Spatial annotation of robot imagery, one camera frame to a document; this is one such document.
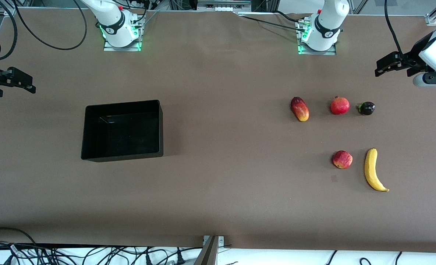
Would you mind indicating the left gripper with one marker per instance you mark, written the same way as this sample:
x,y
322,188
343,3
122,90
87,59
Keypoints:
x,y
415,53

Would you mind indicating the yellow banana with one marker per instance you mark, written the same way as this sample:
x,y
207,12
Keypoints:
x,y
370,169

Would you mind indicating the black rectangular plastic box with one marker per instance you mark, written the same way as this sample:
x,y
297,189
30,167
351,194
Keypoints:
x,y
122,129

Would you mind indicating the red apple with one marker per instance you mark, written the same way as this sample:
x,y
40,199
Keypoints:
x,y
342,159

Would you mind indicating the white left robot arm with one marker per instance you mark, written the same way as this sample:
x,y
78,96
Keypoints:
x,y
324,25

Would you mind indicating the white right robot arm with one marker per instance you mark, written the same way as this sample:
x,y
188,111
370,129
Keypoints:
x,y
114,22

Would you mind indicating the dark purple round fruit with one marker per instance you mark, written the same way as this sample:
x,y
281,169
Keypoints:
x,y
367,108

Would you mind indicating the red pomegranate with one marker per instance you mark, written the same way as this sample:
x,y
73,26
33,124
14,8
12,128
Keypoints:
x,y
340,106

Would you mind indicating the red yellow mango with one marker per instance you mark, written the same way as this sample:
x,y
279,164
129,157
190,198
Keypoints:
x,y
300,109

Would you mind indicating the white power strip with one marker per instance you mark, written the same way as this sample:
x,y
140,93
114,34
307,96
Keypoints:
x,y
223,6

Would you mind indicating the brown table cover sheet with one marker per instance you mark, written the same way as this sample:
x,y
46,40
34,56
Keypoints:
x,y
203,202

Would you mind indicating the black power plug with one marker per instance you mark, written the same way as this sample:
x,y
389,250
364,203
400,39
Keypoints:
x,y
148,259
180,257

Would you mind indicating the aluminium camera stand profile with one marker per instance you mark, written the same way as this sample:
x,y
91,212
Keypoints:
x,y
207,254

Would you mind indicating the metal stand bracket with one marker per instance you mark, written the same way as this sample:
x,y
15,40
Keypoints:
x,y
221,241

